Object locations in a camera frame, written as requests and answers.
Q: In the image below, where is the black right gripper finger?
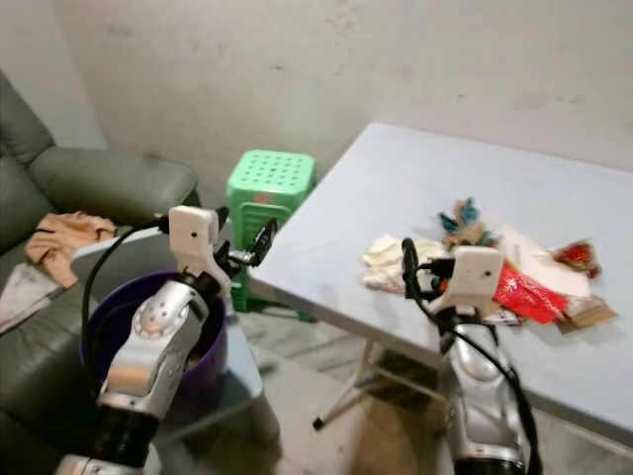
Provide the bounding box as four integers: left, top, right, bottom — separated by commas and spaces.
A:
400, 237, 425, 300

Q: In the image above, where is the purple plastic rubbish bin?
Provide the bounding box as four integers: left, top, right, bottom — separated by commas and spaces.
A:
80, 271, 229, 399

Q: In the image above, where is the cream crumpled paper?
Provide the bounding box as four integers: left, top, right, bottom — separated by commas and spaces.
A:
360, 234, 447, 296

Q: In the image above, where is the green plastic stool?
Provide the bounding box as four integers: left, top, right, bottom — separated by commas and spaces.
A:
225, 148, 318, 324

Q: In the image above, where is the blue and brown wrapper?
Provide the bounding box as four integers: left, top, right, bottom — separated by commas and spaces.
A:
437, 197, 501, 249

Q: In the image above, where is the grey folding table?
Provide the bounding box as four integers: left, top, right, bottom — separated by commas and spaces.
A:
246, 121, 633, 448

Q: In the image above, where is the red plastic packet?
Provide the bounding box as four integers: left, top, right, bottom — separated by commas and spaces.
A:
494, 261, 571, 326

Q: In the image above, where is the white paper sheet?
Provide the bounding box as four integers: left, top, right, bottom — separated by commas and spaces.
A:
494, 222, 595, 299

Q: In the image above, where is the small red crumpled wrapper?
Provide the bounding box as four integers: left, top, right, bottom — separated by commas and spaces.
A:
551, 238, 603, 279

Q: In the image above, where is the small light grey table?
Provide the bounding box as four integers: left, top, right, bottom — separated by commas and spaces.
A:
70, 229, 264, 442

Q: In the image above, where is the dark green leather sofa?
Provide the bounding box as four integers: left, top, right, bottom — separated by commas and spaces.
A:
0, 74, 201, 475

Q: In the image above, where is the brown cardboard piece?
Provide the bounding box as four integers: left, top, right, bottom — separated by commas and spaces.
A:
553, 296, 620, 335

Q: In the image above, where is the grey flat cloth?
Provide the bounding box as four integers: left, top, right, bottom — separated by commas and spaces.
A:
0, 261, 52, 333

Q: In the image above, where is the beige crumpled cloth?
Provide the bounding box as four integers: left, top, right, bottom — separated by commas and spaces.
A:
24, 210, 118, 289

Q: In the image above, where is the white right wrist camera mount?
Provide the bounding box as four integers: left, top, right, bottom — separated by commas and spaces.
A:
439, 244, 506, 320

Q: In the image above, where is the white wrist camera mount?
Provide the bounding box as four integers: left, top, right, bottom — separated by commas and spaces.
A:
439, 244, 506, 320
165, 204, 231, 294

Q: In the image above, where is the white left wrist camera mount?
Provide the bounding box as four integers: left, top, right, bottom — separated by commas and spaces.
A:
165, 204, 231, 294

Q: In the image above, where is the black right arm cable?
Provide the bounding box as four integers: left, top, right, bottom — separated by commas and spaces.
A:
421, 287, 545, 471

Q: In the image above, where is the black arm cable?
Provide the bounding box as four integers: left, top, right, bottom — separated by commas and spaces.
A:
79, 220, 171, 399
421, 287, 545, 471

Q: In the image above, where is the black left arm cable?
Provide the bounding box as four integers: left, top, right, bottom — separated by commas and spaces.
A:
79, 220, 171, 399

